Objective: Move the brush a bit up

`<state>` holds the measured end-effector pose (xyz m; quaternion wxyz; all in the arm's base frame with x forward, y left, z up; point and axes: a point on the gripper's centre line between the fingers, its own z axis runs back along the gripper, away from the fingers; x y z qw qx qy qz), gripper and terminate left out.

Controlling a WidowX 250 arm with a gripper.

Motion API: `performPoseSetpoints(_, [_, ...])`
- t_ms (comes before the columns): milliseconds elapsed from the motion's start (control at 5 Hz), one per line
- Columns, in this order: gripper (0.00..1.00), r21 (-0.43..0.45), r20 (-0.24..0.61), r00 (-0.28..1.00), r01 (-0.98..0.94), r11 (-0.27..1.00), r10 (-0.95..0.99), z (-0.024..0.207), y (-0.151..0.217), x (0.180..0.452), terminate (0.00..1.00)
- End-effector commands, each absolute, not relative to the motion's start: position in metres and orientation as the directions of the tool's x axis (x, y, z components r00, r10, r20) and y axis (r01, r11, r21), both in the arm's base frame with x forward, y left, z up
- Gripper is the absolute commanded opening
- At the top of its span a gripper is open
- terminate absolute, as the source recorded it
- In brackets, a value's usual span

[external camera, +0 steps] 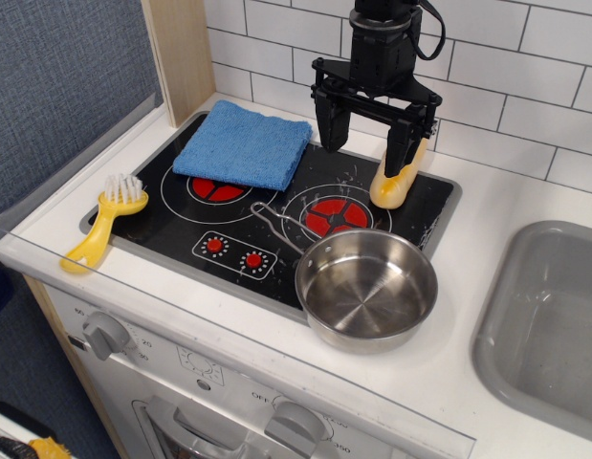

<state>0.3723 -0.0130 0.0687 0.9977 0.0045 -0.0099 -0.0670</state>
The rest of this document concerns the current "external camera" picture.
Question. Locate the toy bread loaf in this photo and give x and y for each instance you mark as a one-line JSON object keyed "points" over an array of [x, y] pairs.
{"points": [[390, 193]]}

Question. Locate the blue folded cloth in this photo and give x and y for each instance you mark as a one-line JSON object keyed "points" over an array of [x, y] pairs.
{"points": [[241, 147]]}

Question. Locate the oven door with handle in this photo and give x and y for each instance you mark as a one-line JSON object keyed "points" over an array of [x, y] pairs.
{"points": [[194, 430]]}

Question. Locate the grey right oven knob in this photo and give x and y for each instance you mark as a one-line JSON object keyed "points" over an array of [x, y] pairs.
{"points": [[295, 428]]}

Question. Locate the black toy stove top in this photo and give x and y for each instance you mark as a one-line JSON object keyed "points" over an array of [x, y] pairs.
{"points": [[247, 241]]}

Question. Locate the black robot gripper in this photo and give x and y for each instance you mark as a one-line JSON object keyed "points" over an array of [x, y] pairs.
{"points": [[378, 82]]}

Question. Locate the grey left oven knob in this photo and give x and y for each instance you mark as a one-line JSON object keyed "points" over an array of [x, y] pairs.
{"points": [[105, 335]]}

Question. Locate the yellow object bottom left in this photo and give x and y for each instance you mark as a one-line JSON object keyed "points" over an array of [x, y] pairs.
{"points": [[41, 448]]}

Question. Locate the yellow dish brush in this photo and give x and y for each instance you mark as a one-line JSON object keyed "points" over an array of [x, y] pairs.
{"points": [[123, 195]]}

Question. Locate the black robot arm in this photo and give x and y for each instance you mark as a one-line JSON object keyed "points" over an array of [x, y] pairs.
{"points": [[433, 29]]}

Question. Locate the grey oven knob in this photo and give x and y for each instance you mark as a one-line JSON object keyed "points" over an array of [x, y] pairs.
{"points": [[295, 428], [105, 335]]}

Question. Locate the stainless steel saucepan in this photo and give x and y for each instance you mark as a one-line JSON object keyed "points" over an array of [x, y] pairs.
{"points": [[361, 290]]}

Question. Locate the grey sink basin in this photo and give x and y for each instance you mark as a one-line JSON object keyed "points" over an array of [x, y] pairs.
{"points": [[533, 347]]}

